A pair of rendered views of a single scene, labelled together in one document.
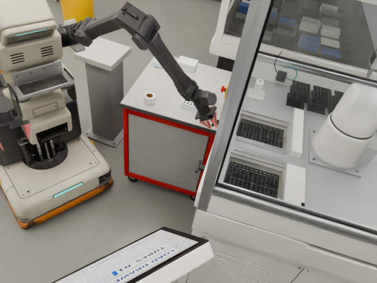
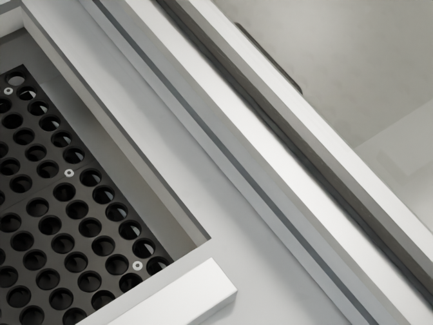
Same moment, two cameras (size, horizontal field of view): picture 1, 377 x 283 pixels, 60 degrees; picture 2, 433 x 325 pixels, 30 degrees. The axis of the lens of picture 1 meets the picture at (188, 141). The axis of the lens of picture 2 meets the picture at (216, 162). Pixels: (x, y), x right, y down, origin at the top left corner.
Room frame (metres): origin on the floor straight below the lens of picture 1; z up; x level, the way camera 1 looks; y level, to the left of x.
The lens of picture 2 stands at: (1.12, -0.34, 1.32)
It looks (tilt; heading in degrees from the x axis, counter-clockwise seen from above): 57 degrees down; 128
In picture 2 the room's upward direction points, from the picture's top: 8 degrees clockwise
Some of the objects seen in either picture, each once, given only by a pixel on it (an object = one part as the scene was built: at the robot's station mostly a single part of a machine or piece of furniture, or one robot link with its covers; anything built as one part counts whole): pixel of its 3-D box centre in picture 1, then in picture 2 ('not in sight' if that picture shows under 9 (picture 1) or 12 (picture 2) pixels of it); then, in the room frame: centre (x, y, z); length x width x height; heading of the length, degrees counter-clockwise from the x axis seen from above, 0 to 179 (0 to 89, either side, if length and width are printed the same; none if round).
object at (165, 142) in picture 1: (177, 130); not in sight; (1.68, 0.09, 0.38); 0.62 x 0.58 x 0.76; 171
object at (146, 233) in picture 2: not in sight; (82, 168); (0.90, -0.20, 0.90); 0.18 x 0.02 x 0.01; 171
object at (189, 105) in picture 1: (193, 104); not in sight; (1.50, 0.01, 0.78); 0.12 x 0.08 x 0.04; 80
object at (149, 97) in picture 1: (149, 98); not in sight; (1.48, 0.27, 0.78); 0.07 x 0.07 x 0.04
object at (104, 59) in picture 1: (106, 95); not in sight; (1.92, 0.68, 0.38); 0.30 x 0.30 x 0.76; 76
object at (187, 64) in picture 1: (187, 64); not in sight; (1.90, 0.10, 0.79); 0.13 x 0.09 x 0.05; 81
